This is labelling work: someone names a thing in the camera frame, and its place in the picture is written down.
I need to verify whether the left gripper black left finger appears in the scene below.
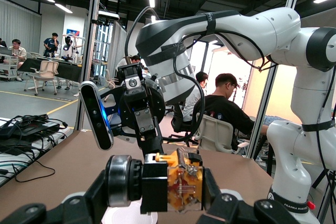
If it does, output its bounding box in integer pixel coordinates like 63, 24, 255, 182
0, 168, 111, 224

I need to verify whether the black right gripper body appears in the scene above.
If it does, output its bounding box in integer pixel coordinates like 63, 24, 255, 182
117, 76, 167, 142

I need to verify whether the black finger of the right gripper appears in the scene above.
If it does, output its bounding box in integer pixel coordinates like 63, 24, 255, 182
117, 63, 148, 104
132, 103, 165, 156

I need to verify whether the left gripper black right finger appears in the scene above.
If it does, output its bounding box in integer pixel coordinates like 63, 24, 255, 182
202, 167, 301, 224

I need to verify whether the orange push button switch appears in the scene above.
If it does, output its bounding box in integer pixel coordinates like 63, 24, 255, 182
105, 148, 206, 214

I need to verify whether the dark haired person in white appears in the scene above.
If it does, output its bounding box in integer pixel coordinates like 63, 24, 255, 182
115, 55, 142, 78

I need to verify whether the black office chair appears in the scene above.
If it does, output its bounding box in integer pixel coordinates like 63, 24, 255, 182
164, 103, 200, 147

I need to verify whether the person in white shirt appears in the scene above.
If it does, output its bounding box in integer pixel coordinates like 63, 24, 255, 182
182, 71, 209, 122

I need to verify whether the pale pink round plate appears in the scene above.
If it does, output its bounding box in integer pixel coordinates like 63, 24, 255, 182
101, 199, 159, 224

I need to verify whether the white mesh office chair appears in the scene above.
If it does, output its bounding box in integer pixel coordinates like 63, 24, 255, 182
195, 112, 250, 154

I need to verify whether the table with black cloth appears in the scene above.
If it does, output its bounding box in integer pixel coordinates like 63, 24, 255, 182
17, 57, 82, 83

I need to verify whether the person in black shirt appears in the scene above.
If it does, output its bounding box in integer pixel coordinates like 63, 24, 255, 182
193, 73, 268, 154

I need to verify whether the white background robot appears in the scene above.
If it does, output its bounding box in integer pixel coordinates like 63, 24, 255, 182
61, 34, 79, 59

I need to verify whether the beige mesh office chair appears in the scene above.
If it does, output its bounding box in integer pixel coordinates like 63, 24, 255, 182
24, 60, 60, 97

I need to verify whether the standing person in blue shirt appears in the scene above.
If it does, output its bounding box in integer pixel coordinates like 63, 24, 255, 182
43, 32, 60, 57

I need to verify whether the seated person in beige shirt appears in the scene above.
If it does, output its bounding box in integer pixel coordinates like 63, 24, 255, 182
9, 39, 27, 82

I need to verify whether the white rolling cart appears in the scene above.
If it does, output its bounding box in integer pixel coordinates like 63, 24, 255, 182
0, 53, 18, 80

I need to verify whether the thin black looped cable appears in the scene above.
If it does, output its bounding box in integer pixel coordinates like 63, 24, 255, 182
10, 159, 56, 184

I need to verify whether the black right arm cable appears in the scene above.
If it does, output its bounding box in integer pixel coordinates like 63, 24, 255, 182
124, 6, 279, 143

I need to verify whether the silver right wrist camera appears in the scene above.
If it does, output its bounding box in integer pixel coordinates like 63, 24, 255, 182
79, 80, 116, 152

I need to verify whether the aluminium frame post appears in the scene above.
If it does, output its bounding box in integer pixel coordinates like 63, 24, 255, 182
75, 0, 104, 132
246, 0, 301, 159

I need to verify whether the white camera on frame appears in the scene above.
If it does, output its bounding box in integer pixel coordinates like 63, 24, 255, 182
91, 10, 121, 26

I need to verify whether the black box with cables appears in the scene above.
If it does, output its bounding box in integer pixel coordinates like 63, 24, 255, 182
0, 119, 61, 143

